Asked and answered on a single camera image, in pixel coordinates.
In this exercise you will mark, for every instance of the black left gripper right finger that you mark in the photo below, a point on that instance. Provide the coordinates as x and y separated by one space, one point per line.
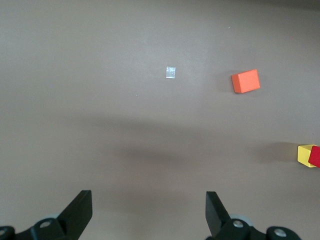
215 215

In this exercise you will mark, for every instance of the yellow cube block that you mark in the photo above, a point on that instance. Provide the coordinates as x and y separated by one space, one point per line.
303 155

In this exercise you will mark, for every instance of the brown table cover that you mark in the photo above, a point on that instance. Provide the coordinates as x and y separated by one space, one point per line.
100 100

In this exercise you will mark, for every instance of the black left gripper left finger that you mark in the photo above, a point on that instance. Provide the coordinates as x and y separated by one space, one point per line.
77 212

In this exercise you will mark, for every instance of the red cube block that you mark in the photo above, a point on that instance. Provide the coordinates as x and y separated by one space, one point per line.
315 157

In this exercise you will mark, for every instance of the clear tape piece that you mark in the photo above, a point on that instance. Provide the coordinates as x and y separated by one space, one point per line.
170 72

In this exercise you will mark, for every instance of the orange cube block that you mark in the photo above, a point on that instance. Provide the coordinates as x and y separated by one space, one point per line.
246 81

